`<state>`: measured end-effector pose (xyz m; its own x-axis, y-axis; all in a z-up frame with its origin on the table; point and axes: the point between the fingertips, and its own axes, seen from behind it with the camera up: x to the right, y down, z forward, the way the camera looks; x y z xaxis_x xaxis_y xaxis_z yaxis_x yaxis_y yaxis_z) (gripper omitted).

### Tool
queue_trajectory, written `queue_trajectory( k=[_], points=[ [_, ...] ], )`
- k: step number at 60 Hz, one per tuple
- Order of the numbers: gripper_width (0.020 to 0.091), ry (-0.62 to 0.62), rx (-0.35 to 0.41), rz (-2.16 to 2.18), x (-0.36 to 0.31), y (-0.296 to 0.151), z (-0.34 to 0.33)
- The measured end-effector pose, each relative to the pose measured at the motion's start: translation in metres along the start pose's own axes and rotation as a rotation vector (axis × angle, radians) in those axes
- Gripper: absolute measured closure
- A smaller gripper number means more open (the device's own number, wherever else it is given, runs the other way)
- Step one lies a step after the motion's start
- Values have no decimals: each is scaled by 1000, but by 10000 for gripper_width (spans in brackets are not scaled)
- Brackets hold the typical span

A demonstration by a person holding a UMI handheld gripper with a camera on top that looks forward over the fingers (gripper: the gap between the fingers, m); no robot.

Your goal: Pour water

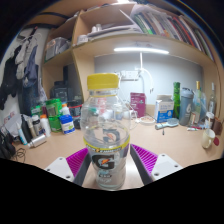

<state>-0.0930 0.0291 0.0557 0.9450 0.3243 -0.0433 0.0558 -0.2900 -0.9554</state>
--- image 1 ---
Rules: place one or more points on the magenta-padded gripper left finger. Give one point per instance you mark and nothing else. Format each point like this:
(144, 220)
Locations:
(76, 161)

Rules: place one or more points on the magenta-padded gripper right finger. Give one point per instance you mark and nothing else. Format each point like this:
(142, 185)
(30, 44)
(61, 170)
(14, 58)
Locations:
(146, 160)

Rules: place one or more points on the clear yellow-capped drink bottle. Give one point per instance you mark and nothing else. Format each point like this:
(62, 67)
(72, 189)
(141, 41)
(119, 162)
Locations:
(106, 133)

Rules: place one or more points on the white jar with blue lid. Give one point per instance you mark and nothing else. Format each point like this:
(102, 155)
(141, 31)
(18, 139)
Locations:
(67, 124)

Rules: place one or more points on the silver metal canister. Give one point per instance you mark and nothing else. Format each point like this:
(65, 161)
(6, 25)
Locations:
(36, 140)

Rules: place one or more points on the light blue hair brush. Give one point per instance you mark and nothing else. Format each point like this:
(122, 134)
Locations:
(171, 122)

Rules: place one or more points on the red and white canister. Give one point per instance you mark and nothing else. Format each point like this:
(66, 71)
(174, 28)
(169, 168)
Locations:
(74, 113)

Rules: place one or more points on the blue and white box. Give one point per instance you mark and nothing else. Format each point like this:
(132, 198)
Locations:
(164, 111)

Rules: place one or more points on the green package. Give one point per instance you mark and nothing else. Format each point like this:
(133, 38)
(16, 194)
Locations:
(53, 113)

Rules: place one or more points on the white toothpaste tube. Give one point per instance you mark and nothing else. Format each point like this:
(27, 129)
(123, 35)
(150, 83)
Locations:
(193, 128)

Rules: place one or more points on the maroon box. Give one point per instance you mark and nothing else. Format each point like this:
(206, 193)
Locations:
(138, 104)

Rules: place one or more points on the grey shaker bottle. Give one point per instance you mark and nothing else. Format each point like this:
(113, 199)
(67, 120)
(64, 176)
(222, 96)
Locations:
(186, 108)

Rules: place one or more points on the cream ceramic mug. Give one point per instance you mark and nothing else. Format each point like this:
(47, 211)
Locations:
(208, 138)

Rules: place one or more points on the tall green bottle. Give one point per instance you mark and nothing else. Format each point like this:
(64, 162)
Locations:
(176, 98)

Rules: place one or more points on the black container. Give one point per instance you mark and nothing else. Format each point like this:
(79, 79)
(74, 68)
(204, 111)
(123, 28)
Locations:
(60, 91)

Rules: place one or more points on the clear bottle with cork cap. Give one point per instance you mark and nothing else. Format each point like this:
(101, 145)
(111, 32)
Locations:
(197, 100)

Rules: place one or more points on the brown mug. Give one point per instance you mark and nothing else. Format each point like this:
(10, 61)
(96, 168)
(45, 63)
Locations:
(218, 126)

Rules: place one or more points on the green-capped clear bottle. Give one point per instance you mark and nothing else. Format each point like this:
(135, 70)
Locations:
(203, 105)

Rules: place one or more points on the tall clear glass bottle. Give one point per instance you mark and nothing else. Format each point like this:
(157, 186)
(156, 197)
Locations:
(212, 103)

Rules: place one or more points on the hanging dark clothes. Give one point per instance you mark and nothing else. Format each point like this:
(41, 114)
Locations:
(30, 73)

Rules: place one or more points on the white under-shelf light bar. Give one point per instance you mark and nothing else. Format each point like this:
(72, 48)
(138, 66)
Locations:
(141, 50)

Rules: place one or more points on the white wall power strip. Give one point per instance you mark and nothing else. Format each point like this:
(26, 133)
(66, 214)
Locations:
(126, 75)

